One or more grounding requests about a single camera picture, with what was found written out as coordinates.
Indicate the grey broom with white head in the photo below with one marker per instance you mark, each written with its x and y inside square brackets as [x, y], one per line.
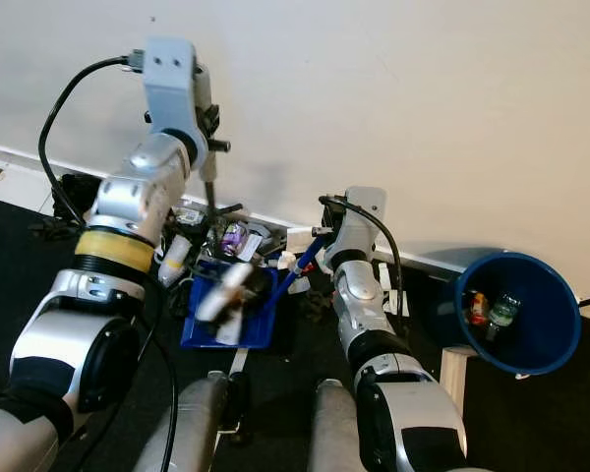
[231, 285]

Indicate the blue plastic dustpan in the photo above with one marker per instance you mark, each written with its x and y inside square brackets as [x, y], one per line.
[261, 324]

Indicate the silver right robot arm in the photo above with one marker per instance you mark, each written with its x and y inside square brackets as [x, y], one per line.
[359, 305]

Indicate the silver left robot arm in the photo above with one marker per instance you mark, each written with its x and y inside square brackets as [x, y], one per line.
[79, 344]

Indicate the purple small bottle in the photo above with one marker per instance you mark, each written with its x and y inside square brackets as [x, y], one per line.
[233, 236]

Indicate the white plastic bottle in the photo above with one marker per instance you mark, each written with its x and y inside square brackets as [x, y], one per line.
[175, 261]

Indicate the green labelled glass bottle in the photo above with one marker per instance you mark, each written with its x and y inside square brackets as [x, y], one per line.
[503, 313]

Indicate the pale wooden block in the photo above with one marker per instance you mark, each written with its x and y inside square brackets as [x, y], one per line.
[457, 379]

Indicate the grey right robot leg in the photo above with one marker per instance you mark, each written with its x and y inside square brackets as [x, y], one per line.
[339, 428]

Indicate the grey robot leg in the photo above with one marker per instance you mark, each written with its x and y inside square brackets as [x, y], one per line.
[202, 423]
[339, 428]

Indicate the blue plastic bucket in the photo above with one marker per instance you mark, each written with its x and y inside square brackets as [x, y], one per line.
[541, 324]

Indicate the grey left robot leg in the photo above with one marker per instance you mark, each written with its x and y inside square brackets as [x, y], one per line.
[202, 423]

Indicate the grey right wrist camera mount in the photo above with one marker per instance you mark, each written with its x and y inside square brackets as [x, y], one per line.
[364, 206]

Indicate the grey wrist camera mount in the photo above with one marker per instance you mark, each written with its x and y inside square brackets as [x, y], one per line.
[364, 206]
[170, 74]

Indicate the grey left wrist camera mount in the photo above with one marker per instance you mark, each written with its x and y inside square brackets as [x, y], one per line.
[170, 74]

